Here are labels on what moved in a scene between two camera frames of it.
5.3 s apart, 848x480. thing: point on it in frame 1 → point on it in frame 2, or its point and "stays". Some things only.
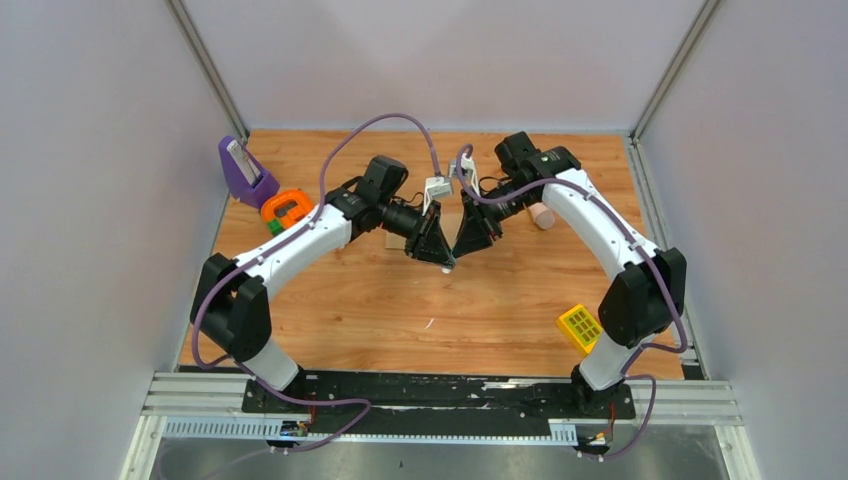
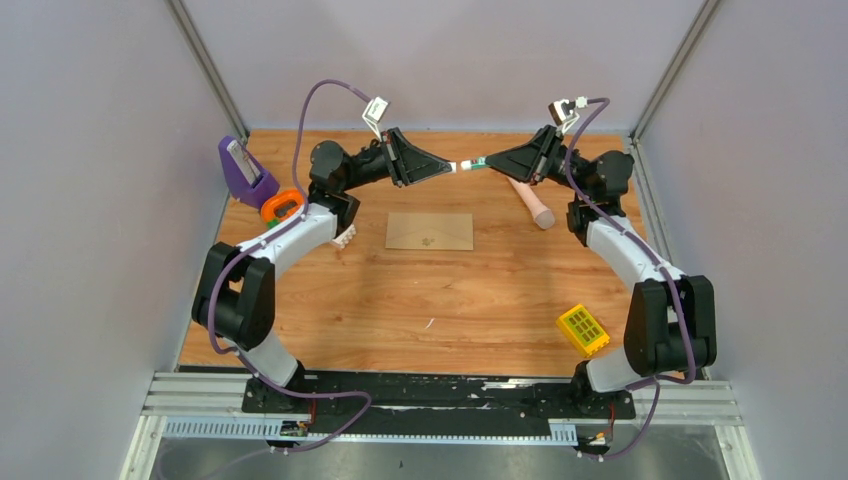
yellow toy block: [581, 327] stays
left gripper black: [431, 240] → [408, 164]
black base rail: [437, 402] stays
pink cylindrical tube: [542, 215] stays
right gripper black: [478, 230] → [532, 160]
